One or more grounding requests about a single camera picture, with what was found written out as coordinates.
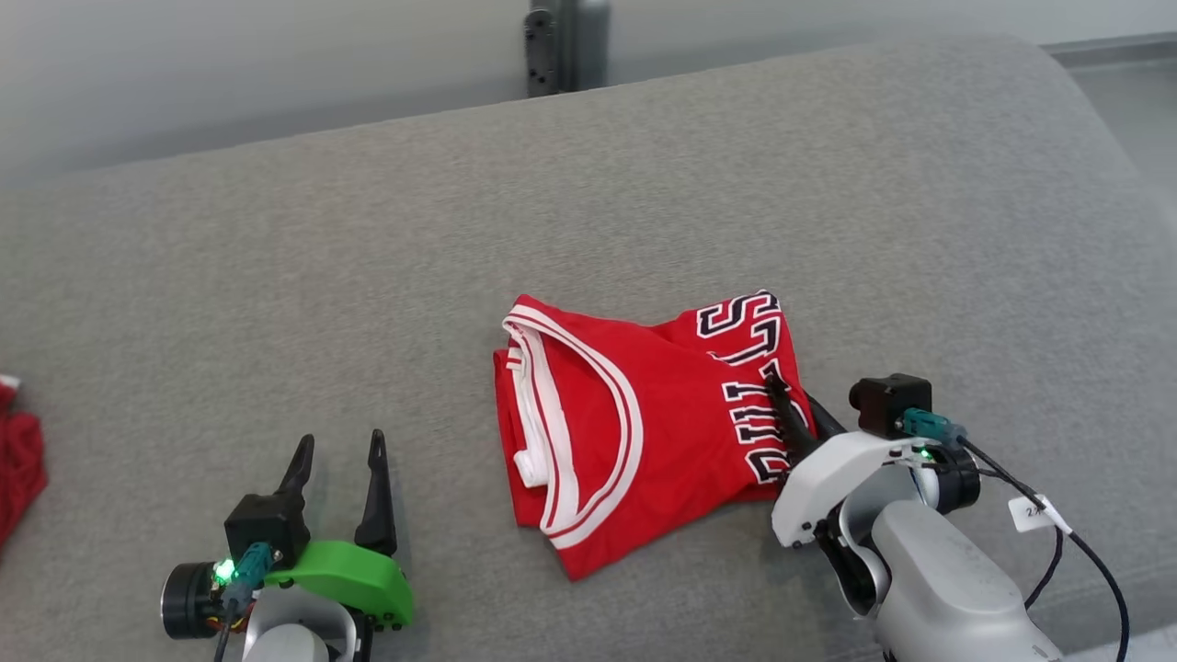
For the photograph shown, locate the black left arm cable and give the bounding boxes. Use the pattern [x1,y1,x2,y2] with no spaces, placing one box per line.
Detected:
[212,598,242,662]

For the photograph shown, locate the teal left camera connector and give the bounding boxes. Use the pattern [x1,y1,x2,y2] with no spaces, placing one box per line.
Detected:
[220,542,278,618]

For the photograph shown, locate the teal right camera connector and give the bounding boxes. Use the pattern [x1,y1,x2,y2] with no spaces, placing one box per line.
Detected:
[900,408,968,449]

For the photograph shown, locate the red white basketball jersey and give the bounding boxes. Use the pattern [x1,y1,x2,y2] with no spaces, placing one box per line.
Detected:
[492,290,820,583]

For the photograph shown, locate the teal camera connector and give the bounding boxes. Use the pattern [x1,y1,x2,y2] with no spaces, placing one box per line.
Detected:
[900,408,968,449]
[220,542,278,618]

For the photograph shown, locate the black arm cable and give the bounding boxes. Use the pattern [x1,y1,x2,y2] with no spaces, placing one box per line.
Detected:
[956,436,1131,662]
[212,598,242,662]

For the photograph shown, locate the white cable tag label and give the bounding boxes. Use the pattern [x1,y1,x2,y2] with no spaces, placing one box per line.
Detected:
[1008,494,1073,535]

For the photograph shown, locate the red white-striped shorts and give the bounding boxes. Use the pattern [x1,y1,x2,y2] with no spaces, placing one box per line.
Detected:
[0,372,50,554]

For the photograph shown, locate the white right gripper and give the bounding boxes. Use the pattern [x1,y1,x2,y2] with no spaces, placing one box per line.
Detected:
[762,363,931,551]

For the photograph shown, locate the grey fabric sofa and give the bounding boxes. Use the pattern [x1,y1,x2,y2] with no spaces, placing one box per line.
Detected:
[0,35,1177,662]

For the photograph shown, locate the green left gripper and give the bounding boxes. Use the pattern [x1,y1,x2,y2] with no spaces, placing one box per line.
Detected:
[265,428,416,632]

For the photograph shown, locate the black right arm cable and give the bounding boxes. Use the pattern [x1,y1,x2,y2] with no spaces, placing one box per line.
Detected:
[956,436,1131,662]

